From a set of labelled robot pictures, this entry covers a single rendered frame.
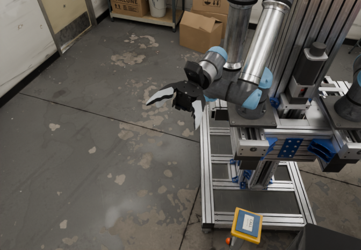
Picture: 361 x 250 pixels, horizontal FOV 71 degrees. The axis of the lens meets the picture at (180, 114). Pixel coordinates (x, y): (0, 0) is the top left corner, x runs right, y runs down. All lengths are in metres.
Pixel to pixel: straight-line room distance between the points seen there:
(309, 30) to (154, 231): 1.81
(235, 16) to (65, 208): 2.10
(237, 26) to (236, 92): 0.28
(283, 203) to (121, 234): 1.33
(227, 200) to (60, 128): 1.95
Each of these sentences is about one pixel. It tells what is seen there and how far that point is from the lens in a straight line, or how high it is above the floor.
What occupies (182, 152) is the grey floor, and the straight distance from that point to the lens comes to 2.62.
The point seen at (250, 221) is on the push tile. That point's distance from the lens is 1.31.
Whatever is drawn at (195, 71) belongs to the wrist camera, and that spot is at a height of 1.76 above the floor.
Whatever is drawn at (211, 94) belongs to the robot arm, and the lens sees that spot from 0.92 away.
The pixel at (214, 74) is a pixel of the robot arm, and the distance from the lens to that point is 0.81.
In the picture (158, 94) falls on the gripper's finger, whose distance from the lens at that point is 0.70.
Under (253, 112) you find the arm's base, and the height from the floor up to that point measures 1.30.
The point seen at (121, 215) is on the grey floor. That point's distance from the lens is 2.37.
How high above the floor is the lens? 2.16
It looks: 47 degrees down
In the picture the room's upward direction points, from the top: straight up
